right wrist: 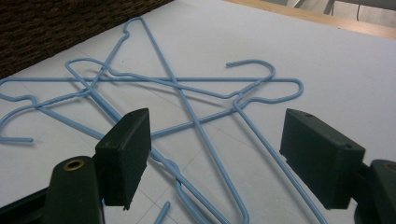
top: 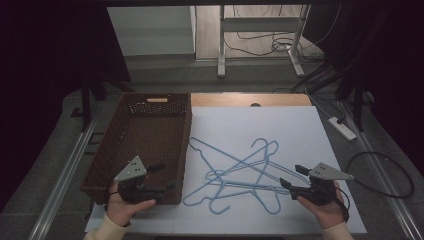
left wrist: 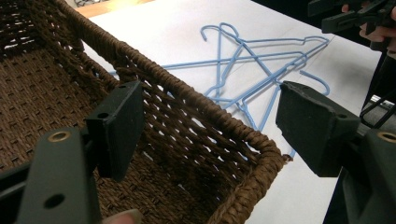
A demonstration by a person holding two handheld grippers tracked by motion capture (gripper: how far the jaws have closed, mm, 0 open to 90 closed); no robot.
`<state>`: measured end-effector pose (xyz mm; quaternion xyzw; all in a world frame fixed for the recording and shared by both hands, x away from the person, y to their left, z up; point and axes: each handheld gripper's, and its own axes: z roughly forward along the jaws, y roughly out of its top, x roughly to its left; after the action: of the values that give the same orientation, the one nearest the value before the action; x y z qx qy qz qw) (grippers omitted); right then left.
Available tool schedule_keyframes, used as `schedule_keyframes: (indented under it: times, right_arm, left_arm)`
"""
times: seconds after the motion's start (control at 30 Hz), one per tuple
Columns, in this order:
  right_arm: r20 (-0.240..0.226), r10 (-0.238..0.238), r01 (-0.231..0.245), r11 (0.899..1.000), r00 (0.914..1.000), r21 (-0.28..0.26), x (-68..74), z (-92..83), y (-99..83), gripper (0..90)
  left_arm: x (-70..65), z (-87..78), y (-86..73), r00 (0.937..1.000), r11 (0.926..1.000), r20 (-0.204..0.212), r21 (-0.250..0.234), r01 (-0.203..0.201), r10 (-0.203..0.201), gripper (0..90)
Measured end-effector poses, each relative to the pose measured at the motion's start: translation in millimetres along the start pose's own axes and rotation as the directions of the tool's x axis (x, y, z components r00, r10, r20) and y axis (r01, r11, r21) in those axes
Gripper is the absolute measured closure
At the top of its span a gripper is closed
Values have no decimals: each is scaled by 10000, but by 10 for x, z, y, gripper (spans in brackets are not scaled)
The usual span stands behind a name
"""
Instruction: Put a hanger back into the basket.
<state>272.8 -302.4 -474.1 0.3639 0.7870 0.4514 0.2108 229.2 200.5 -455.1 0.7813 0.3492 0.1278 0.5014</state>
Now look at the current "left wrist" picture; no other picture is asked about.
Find white board sheet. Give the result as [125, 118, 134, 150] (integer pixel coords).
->
[76, 0, 382, 224]

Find brown woven basket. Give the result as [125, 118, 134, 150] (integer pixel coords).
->
[0, 0, 293, 224]

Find blue wire hanger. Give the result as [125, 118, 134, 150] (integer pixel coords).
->
[204, 21, 331, 110]
[211, 41, 331, 158]
[108, 24, 309, 108]

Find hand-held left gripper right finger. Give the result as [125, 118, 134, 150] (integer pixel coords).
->
[275, 80, 396, 224]

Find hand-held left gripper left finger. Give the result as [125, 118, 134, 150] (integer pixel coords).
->
[15, 79, 145, 224]

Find metal floor rail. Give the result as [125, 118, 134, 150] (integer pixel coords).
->
[369, 93, 396, 110]

